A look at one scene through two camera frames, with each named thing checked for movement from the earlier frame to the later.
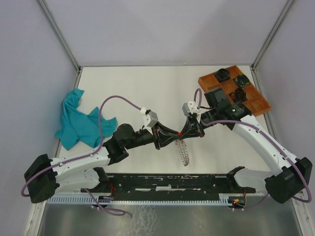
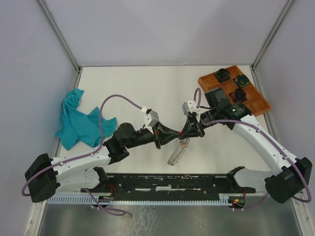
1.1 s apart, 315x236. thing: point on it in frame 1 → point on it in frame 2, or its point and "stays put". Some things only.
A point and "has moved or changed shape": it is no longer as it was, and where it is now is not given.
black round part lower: x=239 y=95 stays put
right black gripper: x=191 y=125 stays put
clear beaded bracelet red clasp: x=183 y=152 has moved or changed shape
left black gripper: x=158 y=139 stays put
